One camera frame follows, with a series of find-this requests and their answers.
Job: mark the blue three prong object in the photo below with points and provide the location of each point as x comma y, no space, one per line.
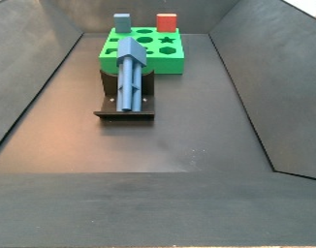
131,61

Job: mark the black curved fixture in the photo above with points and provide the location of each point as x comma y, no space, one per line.
109,112

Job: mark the green shape sorter block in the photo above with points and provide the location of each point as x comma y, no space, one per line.
164,51

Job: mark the red block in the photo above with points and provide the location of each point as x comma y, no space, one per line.
167,22

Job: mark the blue grey block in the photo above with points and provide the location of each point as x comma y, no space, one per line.
123,22

